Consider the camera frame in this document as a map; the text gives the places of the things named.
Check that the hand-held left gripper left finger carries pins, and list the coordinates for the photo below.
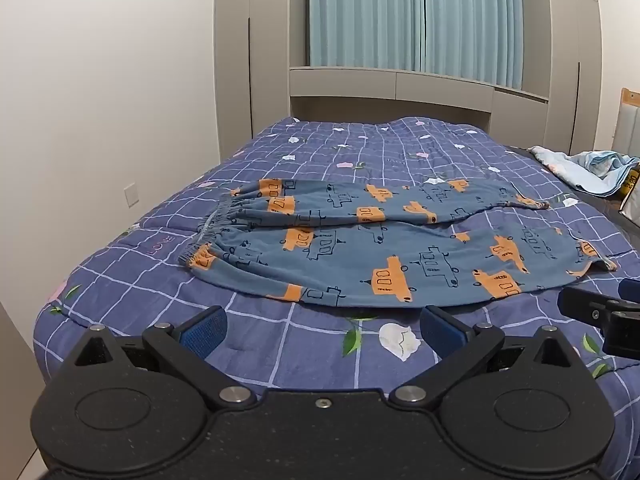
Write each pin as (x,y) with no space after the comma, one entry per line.
(202,332)

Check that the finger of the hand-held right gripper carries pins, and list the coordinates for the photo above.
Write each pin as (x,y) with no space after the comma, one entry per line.
(630,290)
(575,302)

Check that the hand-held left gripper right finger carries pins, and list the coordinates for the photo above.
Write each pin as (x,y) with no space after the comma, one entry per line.
(442,330)

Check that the blue pants with orange cars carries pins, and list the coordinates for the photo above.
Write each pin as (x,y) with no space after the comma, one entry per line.
(400,250)

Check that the yellow packet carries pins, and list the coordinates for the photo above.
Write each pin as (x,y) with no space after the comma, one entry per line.
(632,182)

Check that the light blue crumpled blanket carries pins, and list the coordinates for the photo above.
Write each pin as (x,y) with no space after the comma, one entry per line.
(585,170)

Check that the wooden framed padded panel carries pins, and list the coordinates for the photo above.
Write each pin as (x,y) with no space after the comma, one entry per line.
(627,125)

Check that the beige cabinet panel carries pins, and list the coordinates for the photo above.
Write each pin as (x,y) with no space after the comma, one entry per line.
(17,385)

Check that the bed with purple checked quilt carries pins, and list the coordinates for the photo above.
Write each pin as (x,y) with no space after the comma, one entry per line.
(320,160)

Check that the beige wardrobe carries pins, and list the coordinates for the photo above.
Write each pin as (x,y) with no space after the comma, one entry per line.
(265,60)
(562,60)

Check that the beige headboard cabinet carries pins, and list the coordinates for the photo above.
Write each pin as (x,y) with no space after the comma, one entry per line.
(400,87)

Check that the white wall socket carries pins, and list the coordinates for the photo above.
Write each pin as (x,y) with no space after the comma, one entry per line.
(131,195)

